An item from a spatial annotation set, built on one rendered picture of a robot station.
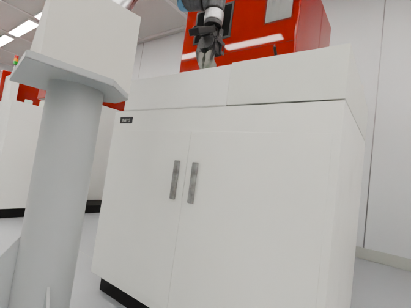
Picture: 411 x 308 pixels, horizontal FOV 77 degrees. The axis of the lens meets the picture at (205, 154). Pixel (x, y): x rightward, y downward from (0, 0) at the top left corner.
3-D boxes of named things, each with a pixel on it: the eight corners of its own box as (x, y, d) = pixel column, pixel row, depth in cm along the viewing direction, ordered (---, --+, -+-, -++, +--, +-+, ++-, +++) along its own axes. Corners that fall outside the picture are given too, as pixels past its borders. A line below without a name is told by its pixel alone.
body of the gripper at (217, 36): (224, 57, 102) (227, 28, 103) (211, 47, 95) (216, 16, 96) (208, 60, 106) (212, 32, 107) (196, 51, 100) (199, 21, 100)
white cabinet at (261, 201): (179, 261, 166) (196, 136, 171) (348, 332, 109) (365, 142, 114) (83, 290, 114) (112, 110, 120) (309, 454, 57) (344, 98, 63)
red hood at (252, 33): (230, 107, 242) (238, 46, 246) (323, 103, 194) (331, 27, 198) (177, 77, 181) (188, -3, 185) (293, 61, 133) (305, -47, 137)
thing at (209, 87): (139, 115, 125) (144, 87, 126) (239, 112, 92) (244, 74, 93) (123, 110, 117) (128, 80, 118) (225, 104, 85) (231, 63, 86)
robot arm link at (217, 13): (217, 4, 96) (200, 10, 101) (215, 16, 96) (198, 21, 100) (227, 16, 102) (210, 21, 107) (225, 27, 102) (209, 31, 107)
